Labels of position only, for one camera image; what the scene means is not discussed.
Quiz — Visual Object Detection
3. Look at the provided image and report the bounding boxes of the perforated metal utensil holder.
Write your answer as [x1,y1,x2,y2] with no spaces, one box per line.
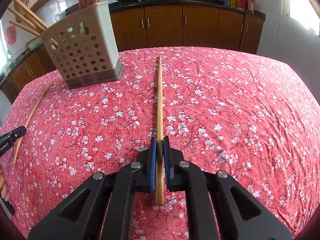
[40,2,123,89]

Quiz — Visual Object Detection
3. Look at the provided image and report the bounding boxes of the red bag on wall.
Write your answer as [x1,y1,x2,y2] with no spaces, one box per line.
[4,25,17,46]

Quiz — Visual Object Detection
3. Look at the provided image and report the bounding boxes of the chopsticks in holder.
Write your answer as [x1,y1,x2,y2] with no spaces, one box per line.
[7,0,100,36]

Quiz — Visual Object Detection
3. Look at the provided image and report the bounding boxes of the green bowl on counter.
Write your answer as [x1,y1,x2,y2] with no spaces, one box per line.
[26,37,43,51]

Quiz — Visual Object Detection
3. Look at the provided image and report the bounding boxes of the red floral tablecloth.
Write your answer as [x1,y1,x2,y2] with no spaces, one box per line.
[1,47,319,236]

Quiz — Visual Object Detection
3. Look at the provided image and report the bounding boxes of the lower wooden kitchen cabinets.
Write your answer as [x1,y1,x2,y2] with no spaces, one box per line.
[0,3,266,104]

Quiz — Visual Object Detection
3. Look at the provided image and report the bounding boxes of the person's hand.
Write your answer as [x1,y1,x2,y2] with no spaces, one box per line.
[0,166,11,202]

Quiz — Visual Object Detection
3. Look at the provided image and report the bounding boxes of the thin chopstick on table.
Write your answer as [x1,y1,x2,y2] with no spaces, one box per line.
[13,78,56,165]

